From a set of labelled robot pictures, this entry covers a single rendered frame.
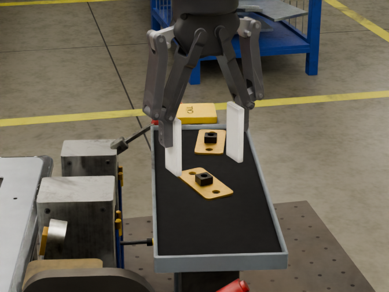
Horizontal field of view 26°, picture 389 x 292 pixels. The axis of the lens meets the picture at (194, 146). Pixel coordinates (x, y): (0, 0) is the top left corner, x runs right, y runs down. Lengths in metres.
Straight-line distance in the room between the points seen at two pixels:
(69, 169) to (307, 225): 0.72
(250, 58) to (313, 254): 0.88
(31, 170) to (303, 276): 0.60
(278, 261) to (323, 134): 3.45
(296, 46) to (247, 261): 4.28
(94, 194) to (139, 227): 0.78
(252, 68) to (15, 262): 0.44
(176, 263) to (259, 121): 3.59
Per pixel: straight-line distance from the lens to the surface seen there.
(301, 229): 1.91
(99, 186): 1.15
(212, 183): 1.02
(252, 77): 1.00
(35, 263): 1.04
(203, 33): 0.94
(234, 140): 1.02
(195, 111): 1.26
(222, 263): 0.87
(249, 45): 0.98
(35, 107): 4.71
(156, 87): 0.94
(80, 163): 1.38
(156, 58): 0.93
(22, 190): 1.41
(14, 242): 1.26
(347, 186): 3.77
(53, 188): 1.15
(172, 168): 0.99
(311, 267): 1.77
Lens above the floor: 1.60
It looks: 23 degrees down
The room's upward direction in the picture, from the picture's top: straight up
